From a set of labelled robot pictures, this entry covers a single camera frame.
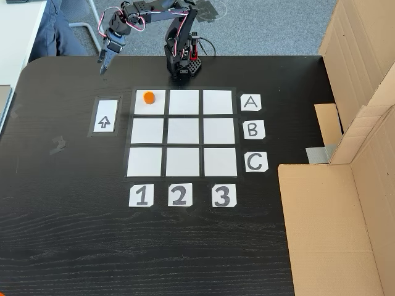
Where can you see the round orange token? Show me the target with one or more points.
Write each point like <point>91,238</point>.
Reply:
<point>149,97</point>

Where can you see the nine-square white grid sheet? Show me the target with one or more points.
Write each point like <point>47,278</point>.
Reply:
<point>183,132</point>

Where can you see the grey chair, white legs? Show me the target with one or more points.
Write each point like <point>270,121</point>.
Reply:
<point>77,9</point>

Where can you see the person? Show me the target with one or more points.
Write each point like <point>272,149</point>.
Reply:
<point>52,34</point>

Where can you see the white arrow paper sheet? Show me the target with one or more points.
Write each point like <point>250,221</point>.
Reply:
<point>105,120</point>

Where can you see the red and black clamp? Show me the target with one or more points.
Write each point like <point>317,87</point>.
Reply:
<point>193,55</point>

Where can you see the white desk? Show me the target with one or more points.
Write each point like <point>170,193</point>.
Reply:
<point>15,37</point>

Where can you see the dark floor tape patch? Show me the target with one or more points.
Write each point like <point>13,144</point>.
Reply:
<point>210,10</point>

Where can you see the clear tape scraps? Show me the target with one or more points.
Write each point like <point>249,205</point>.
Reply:
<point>58,145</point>

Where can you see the small tape piece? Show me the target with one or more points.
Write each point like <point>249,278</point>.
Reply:
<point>17,111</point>

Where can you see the paper label number 1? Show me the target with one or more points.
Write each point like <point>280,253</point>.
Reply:
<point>141,195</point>

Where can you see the paper label letter A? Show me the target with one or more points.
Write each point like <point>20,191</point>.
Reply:
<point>251,103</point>

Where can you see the paper label number 2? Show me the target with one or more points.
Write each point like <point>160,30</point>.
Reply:
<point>180,195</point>

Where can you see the paper label letter B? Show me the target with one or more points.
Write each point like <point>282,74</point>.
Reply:
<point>253,129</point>

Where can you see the paper label number 3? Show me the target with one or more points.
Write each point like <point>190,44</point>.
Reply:
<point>224,195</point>

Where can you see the paper label letter C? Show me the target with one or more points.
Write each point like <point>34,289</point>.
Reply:
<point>256,161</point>

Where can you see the grey tape at cardboard foot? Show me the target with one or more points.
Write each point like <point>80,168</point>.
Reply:
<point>319,154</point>

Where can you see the brown cardboard box, small flap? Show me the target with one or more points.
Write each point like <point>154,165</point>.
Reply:
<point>358,55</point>

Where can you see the brown cardboard box, large flap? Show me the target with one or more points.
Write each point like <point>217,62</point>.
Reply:
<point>333,231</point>

